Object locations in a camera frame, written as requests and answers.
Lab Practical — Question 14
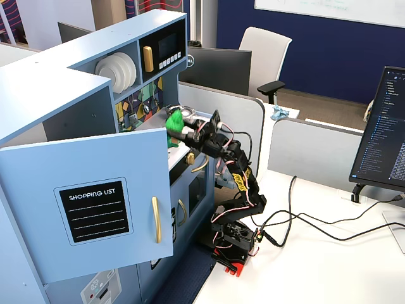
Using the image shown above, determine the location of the gold microwave handle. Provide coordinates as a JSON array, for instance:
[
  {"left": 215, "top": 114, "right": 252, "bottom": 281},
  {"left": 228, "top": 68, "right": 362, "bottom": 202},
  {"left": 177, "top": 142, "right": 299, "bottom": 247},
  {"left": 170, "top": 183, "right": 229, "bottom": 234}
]
[{"left": 142, "top": 46, "right": 154, "bottom": 73}]

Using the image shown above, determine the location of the white toy plate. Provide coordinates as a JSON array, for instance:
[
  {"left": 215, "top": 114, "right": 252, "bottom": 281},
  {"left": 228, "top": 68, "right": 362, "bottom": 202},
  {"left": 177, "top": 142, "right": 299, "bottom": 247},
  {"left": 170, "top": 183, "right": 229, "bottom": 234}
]
[
  {"left": 95, "top": 57, "right": 120, "bottom": 94},
  {"left": 106, "top": 54, "right": 131, "bottom": 89},
  {"left": 113, "top": 51, "right": 137, "bottom": 87}
]

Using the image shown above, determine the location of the dark small monitor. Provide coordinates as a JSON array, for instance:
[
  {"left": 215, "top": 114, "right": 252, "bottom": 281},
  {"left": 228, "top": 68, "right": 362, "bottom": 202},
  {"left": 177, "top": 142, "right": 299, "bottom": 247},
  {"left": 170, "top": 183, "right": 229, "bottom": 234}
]
[{"left": 57, "top": 22, "right": 94, "bottom": 44}]

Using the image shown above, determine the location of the green toy pineapple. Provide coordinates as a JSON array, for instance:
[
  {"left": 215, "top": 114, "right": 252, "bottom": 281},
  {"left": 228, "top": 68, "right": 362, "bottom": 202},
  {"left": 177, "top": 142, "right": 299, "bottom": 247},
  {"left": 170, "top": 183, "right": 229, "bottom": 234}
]
[{"left": 165, "top": 108, "right": 185, "bottom": 140}]

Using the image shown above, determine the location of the gold oven handle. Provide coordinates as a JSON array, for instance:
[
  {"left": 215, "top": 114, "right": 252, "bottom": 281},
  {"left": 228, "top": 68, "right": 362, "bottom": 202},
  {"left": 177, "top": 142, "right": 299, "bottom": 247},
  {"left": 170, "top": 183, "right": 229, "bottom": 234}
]
[{"left": 191, "top": 155, "right": 209, "bottom": 174}]

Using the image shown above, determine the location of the rounded grey desk divider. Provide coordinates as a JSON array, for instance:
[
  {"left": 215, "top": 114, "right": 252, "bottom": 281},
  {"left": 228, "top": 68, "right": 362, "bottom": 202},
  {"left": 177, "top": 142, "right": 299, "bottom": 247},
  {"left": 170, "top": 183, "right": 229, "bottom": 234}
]
[{"left": 177, "top": 80, "right": 266, "bottom": 183}]

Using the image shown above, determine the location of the black toy microwave door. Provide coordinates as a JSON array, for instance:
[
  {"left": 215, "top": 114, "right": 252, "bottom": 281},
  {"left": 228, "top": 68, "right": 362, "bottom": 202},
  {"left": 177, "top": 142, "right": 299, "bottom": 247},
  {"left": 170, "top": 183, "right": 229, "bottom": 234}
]
[{"left": 139, "top": 19, "right": 187, "bottom": 84}]

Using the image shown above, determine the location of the silver toy pot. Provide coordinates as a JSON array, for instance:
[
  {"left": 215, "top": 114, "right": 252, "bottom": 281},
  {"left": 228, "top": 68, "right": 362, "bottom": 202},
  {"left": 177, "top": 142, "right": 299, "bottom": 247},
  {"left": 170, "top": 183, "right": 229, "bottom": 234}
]
[{"left": 165, "top": 105, "right": 197, "bottom": 127}]

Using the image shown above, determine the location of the blue shopping list cabinet door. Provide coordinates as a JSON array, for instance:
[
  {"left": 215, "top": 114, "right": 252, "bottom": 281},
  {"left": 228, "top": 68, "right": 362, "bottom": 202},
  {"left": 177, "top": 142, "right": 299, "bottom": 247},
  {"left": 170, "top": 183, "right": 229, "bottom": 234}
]
[{"left": 0, "top": 127, "right": 175, "bottom": 284}]

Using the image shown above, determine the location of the whiteboard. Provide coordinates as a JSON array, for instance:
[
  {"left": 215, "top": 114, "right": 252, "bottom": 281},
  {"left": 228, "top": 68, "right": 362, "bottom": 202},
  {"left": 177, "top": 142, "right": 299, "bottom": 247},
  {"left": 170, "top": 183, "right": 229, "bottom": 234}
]
[{"left": 254, "top": 0, "right": 405, "bottom": 29}]

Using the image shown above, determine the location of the red table clamp base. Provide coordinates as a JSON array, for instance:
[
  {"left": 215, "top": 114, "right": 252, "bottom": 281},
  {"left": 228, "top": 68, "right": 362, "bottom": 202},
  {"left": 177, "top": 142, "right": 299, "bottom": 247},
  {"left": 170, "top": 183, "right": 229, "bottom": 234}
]
[{"left": 211, "top": 248, "right": 251, "bottom": 277}]

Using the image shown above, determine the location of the monitor showing code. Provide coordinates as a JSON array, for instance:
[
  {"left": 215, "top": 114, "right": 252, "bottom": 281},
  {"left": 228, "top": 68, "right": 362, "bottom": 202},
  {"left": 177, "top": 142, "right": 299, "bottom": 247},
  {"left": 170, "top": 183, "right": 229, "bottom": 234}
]
[{"left": 349, "top": 65, "right": 405, "bottom": 191}]

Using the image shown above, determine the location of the gold lower door handle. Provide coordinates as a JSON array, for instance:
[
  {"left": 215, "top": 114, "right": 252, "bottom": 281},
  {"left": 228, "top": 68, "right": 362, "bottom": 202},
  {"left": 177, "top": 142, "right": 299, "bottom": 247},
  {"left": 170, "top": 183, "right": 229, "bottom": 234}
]
[{"left": 177, "top": 199, "right": 187, "bottom": 227}]

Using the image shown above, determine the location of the white bundle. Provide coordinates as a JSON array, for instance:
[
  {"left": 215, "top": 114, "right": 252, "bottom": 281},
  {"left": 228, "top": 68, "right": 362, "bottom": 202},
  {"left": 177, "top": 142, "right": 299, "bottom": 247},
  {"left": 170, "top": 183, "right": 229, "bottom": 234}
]
[{"left": 363, "top": 99, "right": 376, "bottom": 123}]

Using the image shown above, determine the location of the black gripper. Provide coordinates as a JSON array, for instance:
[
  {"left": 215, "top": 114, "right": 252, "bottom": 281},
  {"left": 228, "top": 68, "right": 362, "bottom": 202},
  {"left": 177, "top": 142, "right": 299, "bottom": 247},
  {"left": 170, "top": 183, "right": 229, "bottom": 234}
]
[{"left": 171, "top": 120, "right": 229, "bottom": 158}]

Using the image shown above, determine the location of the blue toy kitchen unit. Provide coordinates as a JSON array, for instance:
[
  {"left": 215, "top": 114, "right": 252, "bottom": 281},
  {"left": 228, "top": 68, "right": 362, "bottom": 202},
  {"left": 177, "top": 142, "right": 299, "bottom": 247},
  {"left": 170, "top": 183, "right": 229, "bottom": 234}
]
[{"left": 0, "top": 8, "right": 218, "bottom": 304}]

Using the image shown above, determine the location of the silver monitor base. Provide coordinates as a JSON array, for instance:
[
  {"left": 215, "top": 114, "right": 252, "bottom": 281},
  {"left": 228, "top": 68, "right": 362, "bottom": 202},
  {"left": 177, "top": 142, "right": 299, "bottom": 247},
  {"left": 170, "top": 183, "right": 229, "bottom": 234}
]
[{"left": 382, "top": 210, "right": 405, "bottom": 255}]

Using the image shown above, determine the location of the black cable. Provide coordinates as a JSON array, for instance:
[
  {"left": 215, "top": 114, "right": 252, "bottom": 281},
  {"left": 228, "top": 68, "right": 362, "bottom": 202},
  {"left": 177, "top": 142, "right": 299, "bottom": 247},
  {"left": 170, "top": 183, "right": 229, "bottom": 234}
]
[
  {"left": 259, "top": 193, "right": 405, "bottom": 234},
  {"left": 265, "top": 175, "right": 298, "bottom": 248},
  {"left": 267, "top": 210, "right": 405, "bottom": 241}
]

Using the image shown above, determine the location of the gold cabinet door handle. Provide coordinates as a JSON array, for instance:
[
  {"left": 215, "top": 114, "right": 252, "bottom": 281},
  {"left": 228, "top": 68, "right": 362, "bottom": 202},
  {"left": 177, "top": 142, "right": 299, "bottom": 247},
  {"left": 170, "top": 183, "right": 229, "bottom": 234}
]
[{"left": 151, "top": 196, "right": 162, "bottom": 244}]

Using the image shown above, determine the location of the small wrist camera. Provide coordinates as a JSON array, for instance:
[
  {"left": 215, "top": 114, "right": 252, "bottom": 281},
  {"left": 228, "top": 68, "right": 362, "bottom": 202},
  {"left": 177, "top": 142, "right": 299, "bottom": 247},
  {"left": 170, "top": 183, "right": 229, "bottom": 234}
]
[{"left": 208, "top": 109, "right": 222, "bottom": 130}]

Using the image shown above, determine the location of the blue cloth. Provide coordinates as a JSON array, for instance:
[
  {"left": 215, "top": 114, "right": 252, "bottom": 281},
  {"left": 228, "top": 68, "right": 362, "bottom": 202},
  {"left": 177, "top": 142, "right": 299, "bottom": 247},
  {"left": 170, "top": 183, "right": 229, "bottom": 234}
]
[{"left": 270, "top": 105, "right": 290, "bottom": 122}]

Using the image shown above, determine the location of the white office chair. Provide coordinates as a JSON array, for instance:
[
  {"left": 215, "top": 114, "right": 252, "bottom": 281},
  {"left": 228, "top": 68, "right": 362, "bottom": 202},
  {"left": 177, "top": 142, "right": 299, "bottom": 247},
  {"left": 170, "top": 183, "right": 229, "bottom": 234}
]
[{"left": 238, "top": 26, "right": 293, "bottom": 105}]

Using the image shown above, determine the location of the black Dell monitor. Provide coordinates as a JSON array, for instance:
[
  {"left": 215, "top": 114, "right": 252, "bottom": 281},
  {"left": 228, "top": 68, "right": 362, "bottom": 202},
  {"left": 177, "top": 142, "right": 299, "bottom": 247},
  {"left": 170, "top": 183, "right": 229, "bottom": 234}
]
[{"left": 178, "top": 46, "right": 253, "bottom": 97}]

